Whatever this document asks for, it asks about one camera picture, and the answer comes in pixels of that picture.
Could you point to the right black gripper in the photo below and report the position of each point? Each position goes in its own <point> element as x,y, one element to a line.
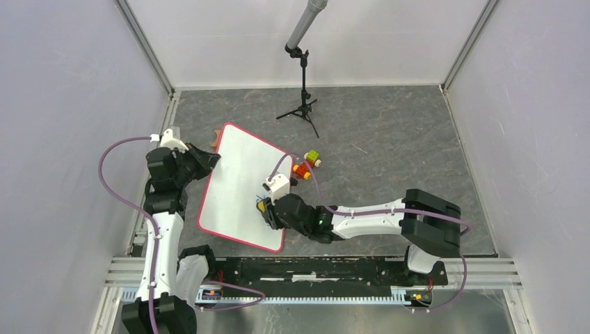
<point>268,216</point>

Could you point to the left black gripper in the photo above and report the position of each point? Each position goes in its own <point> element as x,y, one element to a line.
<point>208,160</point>

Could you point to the pink framed whiteboard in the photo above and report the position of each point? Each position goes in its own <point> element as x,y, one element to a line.
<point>229,204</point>

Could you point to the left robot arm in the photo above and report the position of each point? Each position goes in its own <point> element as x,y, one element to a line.
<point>165,300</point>

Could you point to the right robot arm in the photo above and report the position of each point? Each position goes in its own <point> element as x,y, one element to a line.
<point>432,225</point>

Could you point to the brown wooden block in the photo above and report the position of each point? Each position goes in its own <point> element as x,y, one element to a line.
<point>214,143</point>

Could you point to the colourful toy brick car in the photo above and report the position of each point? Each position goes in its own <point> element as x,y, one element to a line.
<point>303,170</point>

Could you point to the microphone on black tripod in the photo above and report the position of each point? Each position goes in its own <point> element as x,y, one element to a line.
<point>312,9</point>

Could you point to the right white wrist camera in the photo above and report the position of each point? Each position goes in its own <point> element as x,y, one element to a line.
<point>277,187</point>

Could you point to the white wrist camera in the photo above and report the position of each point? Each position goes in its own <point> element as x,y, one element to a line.
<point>277,187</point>
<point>170,139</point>

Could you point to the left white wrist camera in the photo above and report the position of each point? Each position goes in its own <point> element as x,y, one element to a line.
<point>170,139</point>

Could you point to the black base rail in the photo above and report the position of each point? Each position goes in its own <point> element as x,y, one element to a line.
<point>318,277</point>

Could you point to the white toothed cable duct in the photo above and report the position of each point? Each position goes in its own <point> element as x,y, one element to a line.
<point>212,295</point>

